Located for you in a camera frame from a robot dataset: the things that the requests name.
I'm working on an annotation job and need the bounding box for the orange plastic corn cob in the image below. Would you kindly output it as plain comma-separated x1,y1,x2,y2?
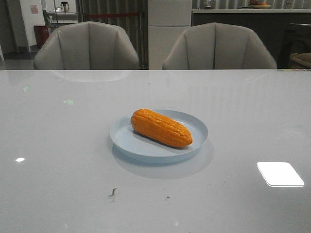
131,109,193,148

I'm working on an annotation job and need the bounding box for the light blue round plate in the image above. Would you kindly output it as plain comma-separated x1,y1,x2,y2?
110,109,208,165

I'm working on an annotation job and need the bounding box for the right beige upholstered chair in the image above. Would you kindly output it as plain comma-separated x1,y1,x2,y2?
162,22,277,70

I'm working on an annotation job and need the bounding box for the beige upholstered chair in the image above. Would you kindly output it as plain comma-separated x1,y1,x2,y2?
162,22,277,70
34,21,139,70

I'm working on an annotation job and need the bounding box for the left beige upholstered chair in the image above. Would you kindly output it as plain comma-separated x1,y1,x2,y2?
34,21,139,70

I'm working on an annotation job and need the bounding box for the white cabinet with drawers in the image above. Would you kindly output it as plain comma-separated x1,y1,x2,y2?
147,0,192,70

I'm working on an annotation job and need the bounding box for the red barrier belt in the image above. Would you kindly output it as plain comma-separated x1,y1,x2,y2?
84,12,140,18

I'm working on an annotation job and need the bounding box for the red trash bin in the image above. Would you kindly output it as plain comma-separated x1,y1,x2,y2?
34,25,49,49

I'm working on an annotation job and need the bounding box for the dark counter with white top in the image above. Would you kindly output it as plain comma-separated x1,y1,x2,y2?
190,8,311,69

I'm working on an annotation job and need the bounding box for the fruit bowl on counter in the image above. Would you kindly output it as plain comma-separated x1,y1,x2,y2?
248,0,271,9

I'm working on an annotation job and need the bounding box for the woven beige cushion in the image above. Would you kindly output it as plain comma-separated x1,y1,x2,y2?
290,52,311,69

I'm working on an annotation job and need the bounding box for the dark wooden chair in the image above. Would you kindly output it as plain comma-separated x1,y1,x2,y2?
277,23,311,69

